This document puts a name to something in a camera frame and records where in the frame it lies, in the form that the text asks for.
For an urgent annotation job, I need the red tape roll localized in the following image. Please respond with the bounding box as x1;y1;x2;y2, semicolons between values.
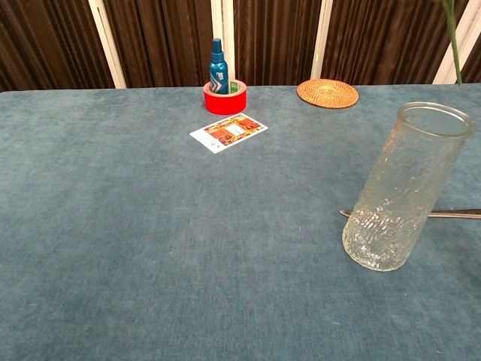
203;79;248;116

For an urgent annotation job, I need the blue spray bottle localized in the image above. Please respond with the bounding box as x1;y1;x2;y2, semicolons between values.
208;38;230;95

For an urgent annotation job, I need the orange white printed card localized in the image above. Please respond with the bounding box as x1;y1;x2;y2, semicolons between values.
189;112;269;155

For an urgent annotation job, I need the white frame post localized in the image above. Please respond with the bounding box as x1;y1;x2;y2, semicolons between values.
87;0;128;89
310;0;334;80
210;0;236;82
431;0;481;86

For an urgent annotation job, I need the pink artificial flower bouquet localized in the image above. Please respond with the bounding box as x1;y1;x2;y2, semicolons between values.
441;0;464;86

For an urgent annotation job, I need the round woven rattan coaster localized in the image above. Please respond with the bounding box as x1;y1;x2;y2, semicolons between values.
296;78;360;110

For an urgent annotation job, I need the clear textured glass vase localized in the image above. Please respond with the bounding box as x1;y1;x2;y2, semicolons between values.
341;102;476;273

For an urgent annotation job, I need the dark brown curtain panel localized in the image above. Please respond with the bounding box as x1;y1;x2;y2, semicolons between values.
102;0;216;89
320;0;452;86
0;0;116;93
460;44;481;85
232;0;323;87

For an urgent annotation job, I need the blue fabric tablecloth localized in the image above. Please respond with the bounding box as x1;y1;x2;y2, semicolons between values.
0;83;481;361

